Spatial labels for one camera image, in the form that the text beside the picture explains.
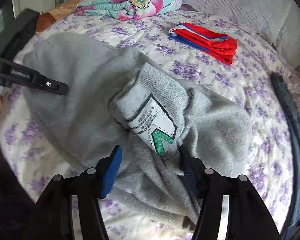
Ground blue jeans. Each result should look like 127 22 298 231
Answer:
270 72 300 240

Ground purple floral bedsheet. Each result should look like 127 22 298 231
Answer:
0 10 300 240

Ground brown pillow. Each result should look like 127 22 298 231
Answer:
36 0 100 33

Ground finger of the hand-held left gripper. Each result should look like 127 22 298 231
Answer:
0 56 69 96

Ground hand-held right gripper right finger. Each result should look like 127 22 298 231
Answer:
177 144 282 240

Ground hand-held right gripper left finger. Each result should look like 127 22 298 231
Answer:
27 144 123 240

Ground red garment with striped trim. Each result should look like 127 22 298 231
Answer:
169 22 238 65

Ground folded floral quilt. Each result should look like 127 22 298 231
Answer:
76 0 183 21

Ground grey sweatpants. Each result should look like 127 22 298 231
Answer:
22 31 253 228

